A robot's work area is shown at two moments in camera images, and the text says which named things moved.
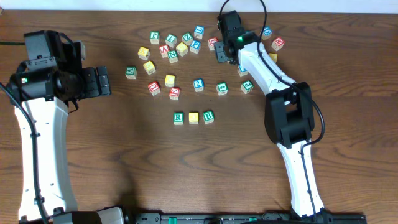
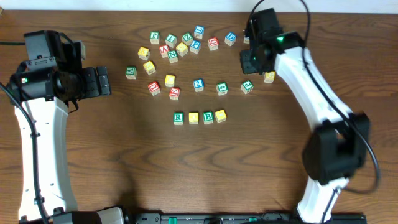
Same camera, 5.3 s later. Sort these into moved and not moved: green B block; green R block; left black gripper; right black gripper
Moved: right black gripper
Not moved: green B block; left black gripper; green R block
